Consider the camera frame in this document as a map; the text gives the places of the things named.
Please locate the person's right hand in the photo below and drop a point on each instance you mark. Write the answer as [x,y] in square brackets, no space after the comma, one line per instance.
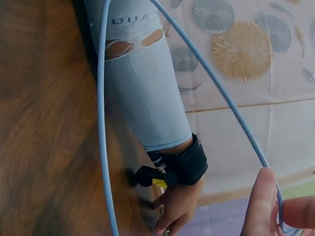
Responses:
[261,216]

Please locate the person's left hand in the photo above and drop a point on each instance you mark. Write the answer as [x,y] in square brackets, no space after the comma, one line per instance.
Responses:
[179,206]

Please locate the person's left forearm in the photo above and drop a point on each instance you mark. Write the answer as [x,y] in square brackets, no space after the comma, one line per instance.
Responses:
[145,98]

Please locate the black wrist band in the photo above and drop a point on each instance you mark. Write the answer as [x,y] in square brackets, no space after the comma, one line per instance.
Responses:
[189,162]

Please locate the person's left fingers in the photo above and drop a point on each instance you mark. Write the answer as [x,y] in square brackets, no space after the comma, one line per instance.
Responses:
[158,204]

